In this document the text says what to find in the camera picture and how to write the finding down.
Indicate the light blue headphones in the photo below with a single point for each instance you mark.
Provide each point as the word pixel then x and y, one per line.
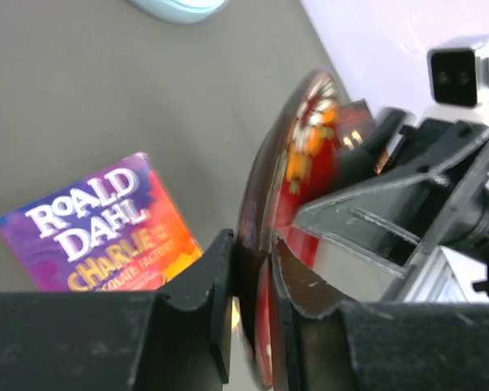
pixel 180 11

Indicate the red floral plate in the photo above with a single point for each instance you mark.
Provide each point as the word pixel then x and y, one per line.
pixel 293 166

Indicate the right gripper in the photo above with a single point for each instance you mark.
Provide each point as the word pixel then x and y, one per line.
pixel 427 187

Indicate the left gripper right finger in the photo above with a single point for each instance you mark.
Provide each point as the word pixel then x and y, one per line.
pixel 321 340

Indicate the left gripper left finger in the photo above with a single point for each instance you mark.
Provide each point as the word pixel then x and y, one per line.
pixel 177 337

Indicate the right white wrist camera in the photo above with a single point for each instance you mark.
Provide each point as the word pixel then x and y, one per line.
pixel 459 80

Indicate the Roald Dahl paperback book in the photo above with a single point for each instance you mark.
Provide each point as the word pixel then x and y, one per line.
pixel 117 229

